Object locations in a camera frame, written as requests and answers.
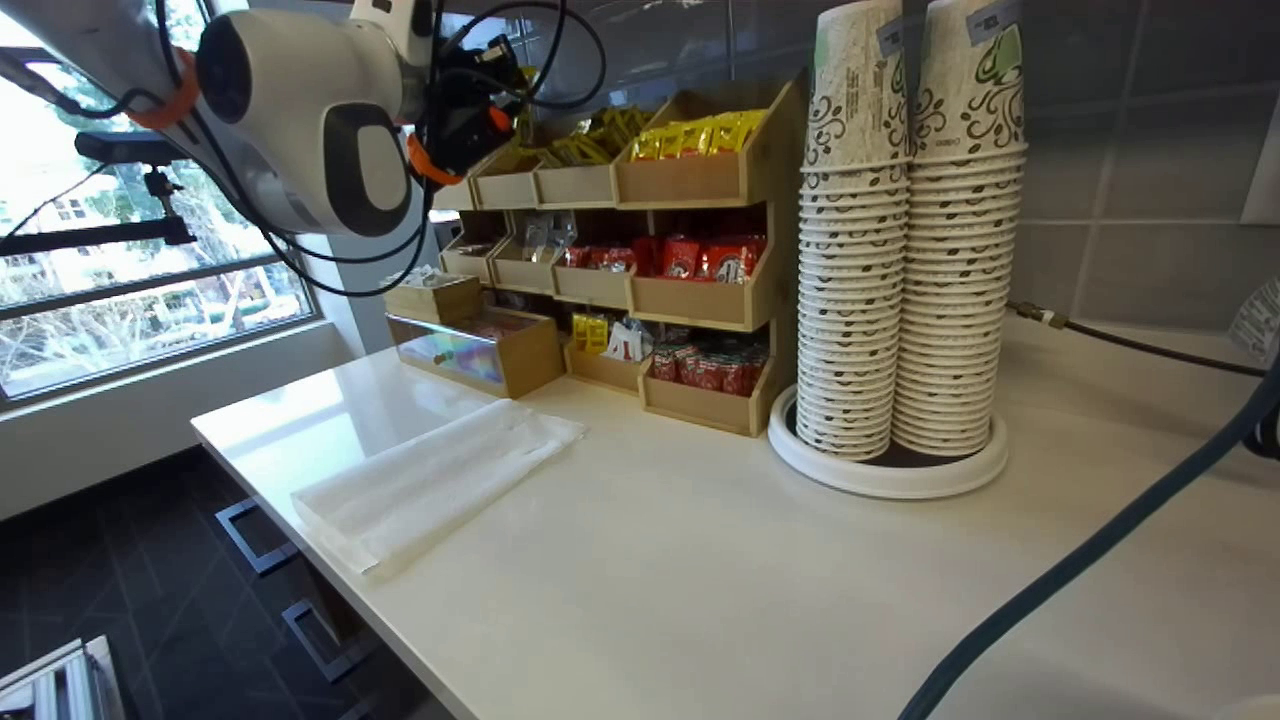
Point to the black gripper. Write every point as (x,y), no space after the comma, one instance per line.
(470,110)

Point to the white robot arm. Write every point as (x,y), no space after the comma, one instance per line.
(304,120)

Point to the wooden condiment rack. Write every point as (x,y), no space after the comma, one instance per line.
(576,249)

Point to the red packets in middle bin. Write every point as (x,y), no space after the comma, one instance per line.
(706,259)

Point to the red packets in bin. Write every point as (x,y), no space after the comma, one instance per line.
(708,367)
(706,259)

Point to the small cardboard box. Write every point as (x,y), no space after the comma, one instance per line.
(504,355)

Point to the yellow packets in top bin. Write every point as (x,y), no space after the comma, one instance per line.
(699,137)

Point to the red packets in bottom bin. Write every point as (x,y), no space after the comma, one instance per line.
(708,367)

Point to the white paper towel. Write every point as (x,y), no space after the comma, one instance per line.
(418,494)

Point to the left paper cup stack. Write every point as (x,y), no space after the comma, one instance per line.
(853,209)

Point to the paper cup stack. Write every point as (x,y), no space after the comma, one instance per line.
(962,221)
(853,209)

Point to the right paper cup stack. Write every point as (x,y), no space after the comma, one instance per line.
(962,221)

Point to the white round cup tray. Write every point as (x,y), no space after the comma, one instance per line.
(891,478)

